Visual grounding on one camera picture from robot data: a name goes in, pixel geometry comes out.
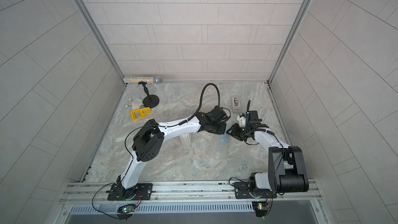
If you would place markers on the left small circuit board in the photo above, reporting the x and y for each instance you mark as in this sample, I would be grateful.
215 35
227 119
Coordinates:
126 209

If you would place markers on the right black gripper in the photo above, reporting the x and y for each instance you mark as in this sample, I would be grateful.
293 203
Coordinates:
235 131

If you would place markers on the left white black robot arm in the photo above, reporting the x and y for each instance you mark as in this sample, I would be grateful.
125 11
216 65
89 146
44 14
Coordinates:
148 142

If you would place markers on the aluminium mounting rail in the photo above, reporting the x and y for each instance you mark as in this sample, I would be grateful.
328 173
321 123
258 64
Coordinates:
178 191

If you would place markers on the small circuit board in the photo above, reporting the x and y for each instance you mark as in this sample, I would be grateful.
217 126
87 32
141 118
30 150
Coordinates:
261 209
126 209

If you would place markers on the black round base stand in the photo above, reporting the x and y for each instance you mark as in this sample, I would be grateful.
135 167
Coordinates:
150 100

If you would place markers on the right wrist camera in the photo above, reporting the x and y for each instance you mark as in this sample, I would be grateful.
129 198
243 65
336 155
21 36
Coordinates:
250 121

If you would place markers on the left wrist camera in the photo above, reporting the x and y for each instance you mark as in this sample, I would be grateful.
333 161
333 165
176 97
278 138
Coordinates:
217 112

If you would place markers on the tape dispenser with red roll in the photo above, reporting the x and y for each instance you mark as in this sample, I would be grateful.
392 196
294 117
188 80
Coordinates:
236 106

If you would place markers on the right small circuit board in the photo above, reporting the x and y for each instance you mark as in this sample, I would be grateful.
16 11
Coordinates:
261 209

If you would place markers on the yellow plastic triangular frame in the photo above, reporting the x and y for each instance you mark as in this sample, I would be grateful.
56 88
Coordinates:
139 113

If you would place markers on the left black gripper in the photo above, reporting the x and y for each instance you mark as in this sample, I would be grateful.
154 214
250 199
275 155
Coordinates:
223 128

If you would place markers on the white plastic toy figure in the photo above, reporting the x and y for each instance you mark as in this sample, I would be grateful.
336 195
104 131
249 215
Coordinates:
134 104

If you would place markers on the white ribbed ceramic vase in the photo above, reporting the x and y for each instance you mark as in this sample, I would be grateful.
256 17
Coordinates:
186 140

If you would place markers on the small blue ceramic vase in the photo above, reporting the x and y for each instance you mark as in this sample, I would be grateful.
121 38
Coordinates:
224 139

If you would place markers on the silver glitter ball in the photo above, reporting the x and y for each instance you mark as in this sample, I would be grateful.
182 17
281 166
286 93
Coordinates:
157 80

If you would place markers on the glittery silver strip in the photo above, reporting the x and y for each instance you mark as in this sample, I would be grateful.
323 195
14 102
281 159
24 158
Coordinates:
136 80

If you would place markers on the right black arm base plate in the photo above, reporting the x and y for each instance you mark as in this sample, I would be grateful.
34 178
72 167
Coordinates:
245 190

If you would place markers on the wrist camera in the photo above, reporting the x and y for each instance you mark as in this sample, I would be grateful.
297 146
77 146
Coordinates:
250 121
217 112

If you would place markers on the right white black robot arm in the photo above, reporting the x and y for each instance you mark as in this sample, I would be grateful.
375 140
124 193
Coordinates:
286 171

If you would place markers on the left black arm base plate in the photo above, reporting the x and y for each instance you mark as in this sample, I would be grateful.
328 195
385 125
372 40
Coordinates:
139 192

